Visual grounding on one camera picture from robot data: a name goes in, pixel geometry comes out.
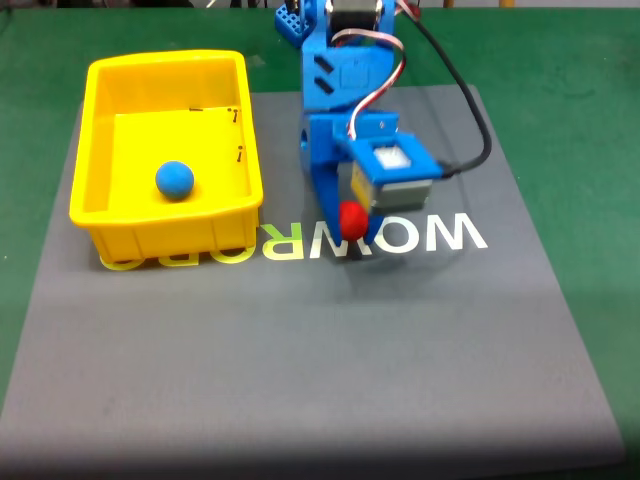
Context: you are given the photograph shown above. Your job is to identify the black camera cable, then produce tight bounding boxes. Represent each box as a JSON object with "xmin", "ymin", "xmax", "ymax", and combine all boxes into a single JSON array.
[{"xmin": 399, "ymin": 3, "xmax": 494, "ymax": 180}]

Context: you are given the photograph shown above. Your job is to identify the blue ball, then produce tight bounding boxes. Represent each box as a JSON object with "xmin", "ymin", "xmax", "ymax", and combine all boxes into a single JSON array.
[{"xmin": 154, "ymin": 160, "xmax": 196, "ymax": 201}]

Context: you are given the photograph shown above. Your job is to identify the white and red servo cable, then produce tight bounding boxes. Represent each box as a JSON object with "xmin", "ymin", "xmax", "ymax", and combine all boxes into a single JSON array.
[{"xmin": 328, "ymin": 28, "xmax": 408, "ymax": 142}]

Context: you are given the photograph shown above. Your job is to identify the yellow plastic bin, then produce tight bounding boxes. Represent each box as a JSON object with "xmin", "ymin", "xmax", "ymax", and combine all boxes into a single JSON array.
[{"xmin": 68, "ymin": 48, "xmax": 265, "ymax": 265}]

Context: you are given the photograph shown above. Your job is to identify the gray mat with letters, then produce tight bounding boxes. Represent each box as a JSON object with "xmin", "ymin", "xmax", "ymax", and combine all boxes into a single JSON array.
[{"xmin": 0, "ymin": 83, "xmax": 627, "ymax": 469}]

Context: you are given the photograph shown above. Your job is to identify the red ball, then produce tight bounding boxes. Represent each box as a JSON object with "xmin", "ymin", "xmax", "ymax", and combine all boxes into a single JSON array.
[{"xmin": 338, "ymin": 200, "xmax": 372, "ymax": 242}]

